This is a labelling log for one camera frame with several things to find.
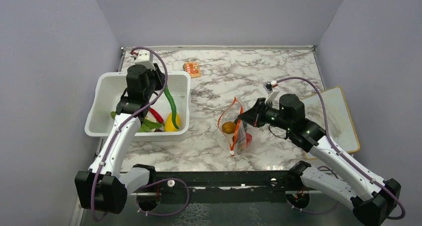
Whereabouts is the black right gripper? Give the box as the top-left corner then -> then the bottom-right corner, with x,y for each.
238,98 -> 293,131

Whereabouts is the green chili pepper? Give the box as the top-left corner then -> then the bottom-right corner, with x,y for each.
164,87 -> 177,115

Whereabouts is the clear orange-zipper zip bag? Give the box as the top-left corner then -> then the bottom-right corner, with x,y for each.
217,97 -> 250,157

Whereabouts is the brown kiwi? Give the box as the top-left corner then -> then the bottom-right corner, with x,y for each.
221,121 -> 236,134

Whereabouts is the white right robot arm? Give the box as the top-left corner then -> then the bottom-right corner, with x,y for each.
238,94 -> 401,226

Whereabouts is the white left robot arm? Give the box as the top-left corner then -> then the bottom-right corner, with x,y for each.
75,63 -> 168,214

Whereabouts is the white plastic bin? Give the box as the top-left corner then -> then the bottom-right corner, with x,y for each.
85,71 -> 191,142

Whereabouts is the red chili pepper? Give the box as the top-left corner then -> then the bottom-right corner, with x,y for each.
149,108 -> 164,124

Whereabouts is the green leaf vegetable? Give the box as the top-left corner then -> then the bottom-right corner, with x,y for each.
110,111 -> 164,133

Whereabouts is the yellow mango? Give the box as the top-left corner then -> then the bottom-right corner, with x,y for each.
164,113 -> 181,132

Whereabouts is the white board yellow rim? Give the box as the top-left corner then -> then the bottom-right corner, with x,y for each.
302,86 -> 360,154

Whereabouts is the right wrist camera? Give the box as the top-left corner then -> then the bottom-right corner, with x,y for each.
264,80 -> 280,103

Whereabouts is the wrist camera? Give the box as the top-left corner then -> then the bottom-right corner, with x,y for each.
264,80 -> 280,103
132,50 -> 155,70

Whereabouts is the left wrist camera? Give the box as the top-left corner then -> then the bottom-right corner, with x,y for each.
132,50 -> 155,70

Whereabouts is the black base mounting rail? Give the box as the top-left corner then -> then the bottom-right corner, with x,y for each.
133,161 -> 311,210

